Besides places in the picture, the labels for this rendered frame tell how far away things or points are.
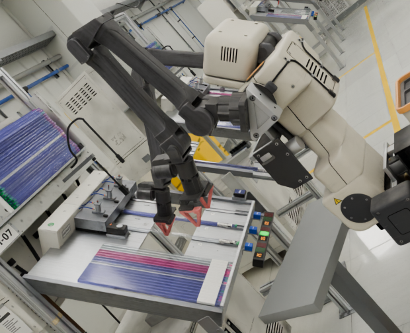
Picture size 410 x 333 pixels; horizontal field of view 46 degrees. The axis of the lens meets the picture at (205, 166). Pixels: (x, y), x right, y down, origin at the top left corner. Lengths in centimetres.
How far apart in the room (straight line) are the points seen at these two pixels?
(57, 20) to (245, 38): 403
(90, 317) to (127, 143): 144
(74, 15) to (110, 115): 224
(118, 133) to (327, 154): 186
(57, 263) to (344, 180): 106
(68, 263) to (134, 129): 136
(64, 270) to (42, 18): 381
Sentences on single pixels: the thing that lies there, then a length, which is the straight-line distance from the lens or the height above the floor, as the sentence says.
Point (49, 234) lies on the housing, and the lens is 194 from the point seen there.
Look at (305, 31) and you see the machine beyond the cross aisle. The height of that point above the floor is 46.
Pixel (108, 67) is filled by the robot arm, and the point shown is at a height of 150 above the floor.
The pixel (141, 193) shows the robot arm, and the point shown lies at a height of 112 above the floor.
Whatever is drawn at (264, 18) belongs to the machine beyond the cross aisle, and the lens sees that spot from 629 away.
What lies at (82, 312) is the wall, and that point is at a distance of 386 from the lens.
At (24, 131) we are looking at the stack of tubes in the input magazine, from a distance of 213.
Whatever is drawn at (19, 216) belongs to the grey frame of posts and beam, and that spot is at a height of 136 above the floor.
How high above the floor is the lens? 139
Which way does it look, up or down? 11 degrees down
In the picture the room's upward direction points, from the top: 42 degrees counter-clockwise
